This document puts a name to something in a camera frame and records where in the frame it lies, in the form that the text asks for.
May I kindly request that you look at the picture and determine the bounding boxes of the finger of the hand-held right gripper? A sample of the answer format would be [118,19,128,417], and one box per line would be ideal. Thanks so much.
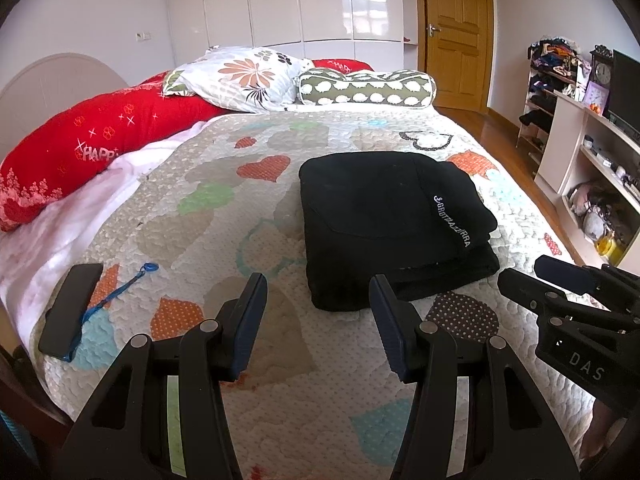
[497,267,640,333]
[534,255,640,311]

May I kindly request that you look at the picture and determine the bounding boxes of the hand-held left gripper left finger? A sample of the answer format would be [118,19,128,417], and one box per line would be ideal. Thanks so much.
[57,272,268,480]

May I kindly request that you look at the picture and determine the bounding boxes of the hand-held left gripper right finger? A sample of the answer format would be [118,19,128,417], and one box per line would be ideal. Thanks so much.
[368,274,583,480]

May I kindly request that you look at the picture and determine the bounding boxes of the black pants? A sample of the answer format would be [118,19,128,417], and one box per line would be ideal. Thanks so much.
[298,151,501,312]

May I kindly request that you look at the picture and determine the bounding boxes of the person's right hand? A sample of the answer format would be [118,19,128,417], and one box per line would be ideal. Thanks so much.
[590,404,619,454]

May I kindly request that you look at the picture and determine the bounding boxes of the yellow toy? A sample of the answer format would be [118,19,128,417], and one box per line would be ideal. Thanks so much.
[595,232,627,262]

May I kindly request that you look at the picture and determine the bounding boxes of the grey plush toy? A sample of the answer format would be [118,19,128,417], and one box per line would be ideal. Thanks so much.
[567,182,626,241]

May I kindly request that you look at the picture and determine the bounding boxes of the cream shelf cabinet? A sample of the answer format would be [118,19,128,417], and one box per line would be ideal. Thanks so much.
[532,92,640,267]

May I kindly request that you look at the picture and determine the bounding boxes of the heart patterned quilt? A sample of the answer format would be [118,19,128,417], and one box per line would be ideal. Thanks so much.
[30,106,601,480]

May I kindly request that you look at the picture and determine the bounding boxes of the purple picture card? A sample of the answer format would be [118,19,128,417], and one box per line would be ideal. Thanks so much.
[582,82,609,116]

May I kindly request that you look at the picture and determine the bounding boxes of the black smartphone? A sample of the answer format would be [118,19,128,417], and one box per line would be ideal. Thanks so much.
[38,263,104,361]

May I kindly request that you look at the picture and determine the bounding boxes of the shoe rack with clothes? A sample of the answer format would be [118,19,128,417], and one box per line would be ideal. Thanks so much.
[517,35,593,152]

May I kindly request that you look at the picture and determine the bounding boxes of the black television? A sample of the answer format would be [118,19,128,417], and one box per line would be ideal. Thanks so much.
[607,50,640,133]

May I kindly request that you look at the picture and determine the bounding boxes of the ornate table clock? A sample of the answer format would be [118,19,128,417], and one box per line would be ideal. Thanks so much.
[590,45,615,87]

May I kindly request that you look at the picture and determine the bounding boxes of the white bed sheet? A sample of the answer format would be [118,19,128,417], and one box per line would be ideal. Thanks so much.
[0,120,211,351]

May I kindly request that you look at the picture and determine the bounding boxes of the green polka dot bolster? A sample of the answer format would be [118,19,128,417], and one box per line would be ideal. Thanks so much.
[295,67,437,108]

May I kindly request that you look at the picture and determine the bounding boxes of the white floral pillow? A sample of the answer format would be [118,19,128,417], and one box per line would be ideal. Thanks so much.
[161,46,315,113]

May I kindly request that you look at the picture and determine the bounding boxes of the red printed pillow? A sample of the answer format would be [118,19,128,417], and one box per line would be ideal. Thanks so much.
[310,58,376,75]
[0,71,231,233]

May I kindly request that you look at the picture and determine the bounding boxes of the wooden door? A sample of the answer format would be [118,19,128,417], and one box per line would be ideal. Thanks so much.
[422,0,494,114]

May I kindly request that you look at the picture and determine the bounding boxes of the white rounded headboard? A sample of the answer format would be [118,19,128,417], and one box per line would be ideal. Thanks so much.
[0,52,128,161]

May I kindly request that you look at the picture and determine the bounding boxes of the glossy white wardrobe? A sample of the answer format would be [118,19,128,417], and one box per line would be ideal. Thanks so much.
[165,0,419,61]

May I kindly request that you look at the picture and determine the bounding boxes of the blue lanyard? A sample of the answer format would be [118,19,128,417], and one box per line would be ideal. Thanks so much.
[65,260,158,361]

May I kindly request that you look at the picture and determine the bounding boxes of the dark wooden bed frame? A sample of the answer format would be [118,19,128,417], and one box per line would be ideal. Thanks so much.
[0,340,72,433]

